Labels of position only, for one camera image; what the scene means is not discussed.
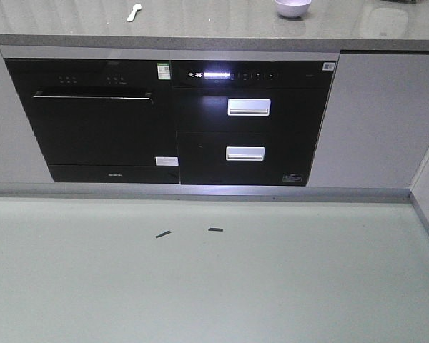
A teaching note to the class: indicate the lilac plastic bowl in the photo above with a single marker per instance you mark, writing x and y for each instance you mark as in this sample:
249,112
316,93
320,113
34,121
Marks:
292,8

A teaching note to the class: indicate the pale green plastic spoon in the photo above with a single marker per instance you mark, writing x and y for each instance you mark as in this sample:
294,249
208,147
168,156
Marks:
135,9

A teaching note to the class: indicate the black disinfection cabinet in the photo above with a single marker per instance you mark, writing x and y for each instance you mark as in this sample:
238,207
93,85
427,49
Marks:
298,91

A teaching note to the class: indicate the white label sticker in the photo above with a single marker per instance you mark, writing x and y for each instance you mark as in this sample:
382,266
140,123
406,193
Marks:
166,161

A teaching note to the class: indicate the black tape strip centre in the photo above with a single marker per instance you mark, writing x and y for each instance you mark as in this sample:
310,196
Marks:
213,229

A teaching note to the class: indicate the black tape strip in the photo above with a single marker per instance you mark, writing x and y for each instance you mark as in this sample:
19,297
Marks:
213,229
163,234

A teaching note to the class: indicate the black tape strip left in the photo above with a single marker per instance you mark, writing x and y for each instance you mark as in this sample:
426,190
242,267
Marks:
163,234

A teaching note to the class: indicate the green energy label sticker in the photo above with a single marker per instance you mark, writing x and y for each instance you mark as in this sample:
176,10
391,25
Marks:
163,71

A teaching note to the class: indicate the black built-in dishwasher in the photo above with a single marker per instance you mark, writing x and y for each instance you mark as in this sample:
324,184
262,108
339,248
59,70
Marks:
98,120

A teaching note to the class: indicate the grey cabinet door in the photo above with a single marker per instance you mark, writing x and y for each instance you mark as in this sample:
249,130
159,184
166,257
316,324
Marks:
375,131

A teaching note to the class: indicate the lower silver drawer handle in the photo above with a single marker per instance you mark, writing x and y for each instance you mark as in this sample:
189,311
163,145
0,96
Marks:
245,153

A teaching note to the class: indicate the silver drawer handle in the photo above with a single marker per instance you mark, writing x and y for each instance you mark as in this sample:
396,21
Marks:
248,107
245,153

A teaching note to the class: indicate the upper silver drawer handle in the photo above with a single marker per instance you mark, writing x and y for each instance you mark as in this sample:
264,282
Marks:
248,107

